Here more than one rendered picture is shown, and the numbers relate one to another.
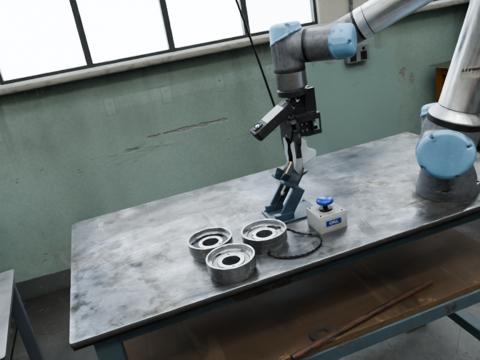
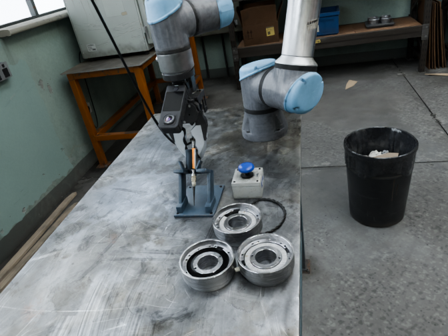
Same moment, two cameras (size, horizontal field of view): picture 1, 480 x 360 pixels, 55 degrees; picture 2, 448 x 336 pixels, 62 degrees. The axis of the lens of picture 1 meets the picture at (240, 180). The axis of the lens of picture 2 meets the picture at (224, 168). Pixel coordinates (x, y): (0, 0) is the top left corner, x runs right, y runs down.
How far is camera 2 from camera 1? 0.82 m
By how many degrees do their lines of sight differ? 54
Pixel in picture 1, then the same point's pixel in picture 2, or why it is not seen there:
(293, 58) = (187, 32)
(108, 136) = not seen: outside the picture
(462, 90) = (309, 39)
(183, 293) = (272, 321)
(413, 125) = (66, 129)
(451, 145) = (314, 83)
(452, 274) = not seen: hidden behind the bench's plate
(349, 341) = not seen: hidden behind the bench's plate
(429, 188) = (268, 132)
